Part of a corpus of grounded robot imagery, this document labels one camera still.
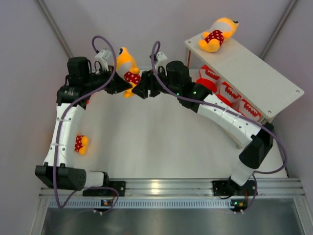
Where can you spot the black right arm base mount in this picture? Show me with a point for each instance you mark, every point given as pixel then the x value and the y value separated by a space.
pixel 227 188

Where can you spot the white slotted cable duct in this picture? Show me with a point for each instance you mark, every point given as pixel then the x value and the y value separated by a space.
pixel 130 203

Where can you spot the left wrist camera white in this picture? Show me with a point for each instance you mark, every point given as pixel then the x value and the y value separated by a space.
pixel 102 57

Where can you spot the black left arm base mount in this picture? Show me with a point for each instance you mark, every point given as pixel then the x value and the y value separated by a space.
pixel 113 188

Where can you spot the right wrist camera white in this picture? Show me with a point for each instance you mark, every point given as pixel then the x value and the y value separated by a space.
pixel 159 60

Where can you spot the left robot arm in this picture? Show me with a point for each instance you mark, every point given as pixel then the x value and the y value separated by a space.
pixel 58 170

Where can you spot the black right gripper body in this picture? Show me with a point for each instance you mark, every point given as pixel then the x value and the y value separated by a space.
pixel 162 88

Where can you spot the white two-tier shelf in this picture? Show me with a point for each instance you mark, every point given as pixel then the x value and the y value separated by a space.
pixel 262 86

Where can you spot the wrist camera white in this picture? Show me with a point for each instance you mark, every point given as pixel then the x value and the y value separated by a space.
pixel 159 60
pixel 102 57

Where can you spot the yellow plush polka-dot front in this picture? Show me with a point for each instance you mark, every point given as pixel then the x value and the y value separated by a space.
pixel 81 144

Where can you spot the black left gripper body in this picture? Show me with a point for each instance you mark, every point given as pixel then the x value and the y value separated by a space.
pixel 94 81

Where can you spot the red shark plush back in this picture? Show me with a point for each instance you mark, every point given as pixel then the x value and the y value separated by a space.
pixel 208 78

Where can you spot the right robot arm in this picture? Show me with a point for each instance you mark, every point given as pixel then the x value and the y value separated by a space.
pixel 255 139

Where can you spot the yellow plush polka-dot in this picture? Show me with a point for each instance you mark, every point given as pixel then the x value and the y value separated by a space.
pixel 127 69
pixel 81 144
pixel 219 32

